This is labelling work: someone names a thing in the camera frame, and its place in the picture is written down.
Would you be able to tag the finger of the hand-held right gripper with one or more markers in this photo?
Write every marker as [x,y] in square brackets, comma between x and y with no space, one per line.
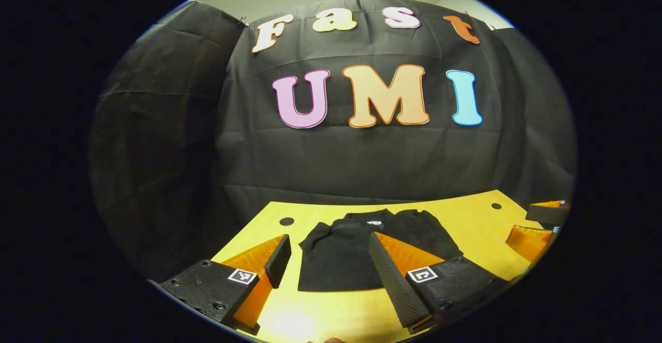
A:
[530,240]
[547,213]

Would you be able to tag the black coat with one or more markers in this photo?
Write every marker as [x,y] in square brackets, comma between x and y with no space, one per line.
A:
[336,260]

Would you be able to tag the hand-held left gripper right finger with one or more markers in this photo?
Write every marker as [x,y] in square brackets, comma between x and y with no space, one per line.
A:
[395,286]

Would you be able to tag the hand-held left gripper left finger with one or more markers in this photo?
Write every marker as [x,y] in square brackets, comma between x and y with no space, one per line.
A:
[279,260]

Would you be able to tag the black backdrop cloth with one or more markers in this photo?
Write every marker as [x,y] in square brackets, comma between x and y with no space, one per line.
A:
[362,167]

